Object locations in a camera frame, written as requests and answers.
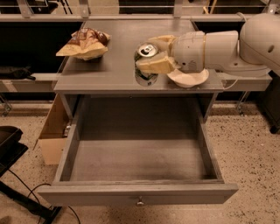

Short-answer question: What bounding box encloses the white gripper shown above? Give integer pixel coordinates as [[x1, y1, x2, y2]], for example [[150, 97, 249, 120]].
[[136, 31, 205, 74]]

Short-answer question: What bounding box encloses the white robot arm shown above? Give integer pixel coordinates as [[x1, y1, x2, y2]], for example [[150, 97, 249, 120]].
[[136, 13, 280, 77]]

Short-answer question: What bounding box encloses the grey cabinet with top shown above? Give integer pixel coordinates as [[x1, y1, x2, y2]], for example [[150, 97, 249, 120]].
[[54, 18, 223, 117]]

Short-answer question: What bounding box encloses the grey open top drawer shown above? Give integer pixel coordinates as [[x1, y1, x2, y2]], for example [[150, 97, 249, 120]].
[[39, 97, 238, 207]]

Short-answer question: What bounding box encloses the round metal drawer knob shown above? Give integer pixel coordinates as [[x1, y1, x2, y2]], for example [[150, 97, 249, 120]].
[[136, 196, 144, 207]]

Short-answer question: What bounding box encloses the white paper bowl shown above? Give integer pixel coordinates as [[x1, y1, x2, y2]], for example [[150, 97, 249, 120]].
[[167, 69, 209, 88]]

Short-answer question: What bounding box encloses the brown yellow chip bag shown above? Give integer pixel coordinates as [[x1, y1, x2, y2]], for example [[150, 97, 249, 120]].
[[56, 28, 110, 60]]

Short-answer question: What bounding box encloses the brown cardboard box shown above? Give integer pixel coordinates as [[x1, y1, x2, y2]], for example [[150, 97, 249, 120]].
[[38, 94, 69, 165]]

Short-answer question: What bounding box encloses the black cloth on ledge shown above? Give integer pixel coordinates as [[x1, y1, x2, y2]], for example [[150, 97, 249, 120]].
[[0, 66, 36, 81]]

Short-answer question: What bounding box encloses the black stand base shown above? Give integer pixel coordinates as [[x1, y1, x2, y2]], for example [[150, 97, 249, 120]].
[[0, 125, 63, 224]]

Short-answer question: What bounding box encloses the metal railing frame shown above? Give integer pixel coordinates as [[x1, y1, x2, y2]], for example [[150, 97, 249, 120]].
[[0, 0, 280, 22]]

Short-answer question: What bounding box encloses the black floor cable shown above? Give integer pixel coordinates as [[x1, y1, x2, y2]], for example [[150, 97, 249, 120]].
[[5, 168, 81, 224]]

